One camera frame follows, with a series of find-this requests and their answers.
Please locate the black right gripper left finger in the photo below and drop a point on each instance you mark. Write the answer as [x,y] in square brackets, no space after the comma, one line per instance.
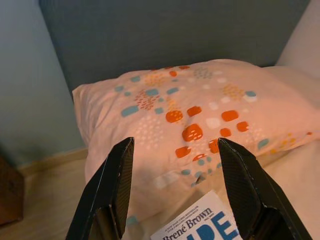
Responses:
[105,195]

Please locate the white book with blue letters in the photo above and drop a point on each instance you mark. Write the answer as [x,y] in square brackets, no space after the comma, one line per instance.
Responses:
[200,225]

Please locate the pink pillow with coloured dots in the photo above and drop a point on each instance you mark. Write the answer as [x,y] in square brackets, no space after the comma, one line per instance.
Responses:
[162,130]

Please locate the brown wooden nightstand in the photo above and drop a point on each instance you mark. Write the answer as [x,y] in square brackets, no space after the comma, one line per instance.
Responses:
[10,190]

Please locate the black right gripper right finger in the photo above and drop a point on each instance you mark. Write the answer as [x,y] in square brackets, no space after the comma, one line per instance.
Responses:
[255,195]

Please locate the teal upholstered headboard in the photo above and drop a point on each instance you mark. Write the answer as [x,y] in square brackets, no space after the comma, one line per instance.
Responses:
[150,32]

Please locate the mattress with beige sheet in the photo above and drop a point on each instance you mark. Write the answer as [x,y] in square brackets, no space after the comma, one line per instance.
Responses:
[300,175]

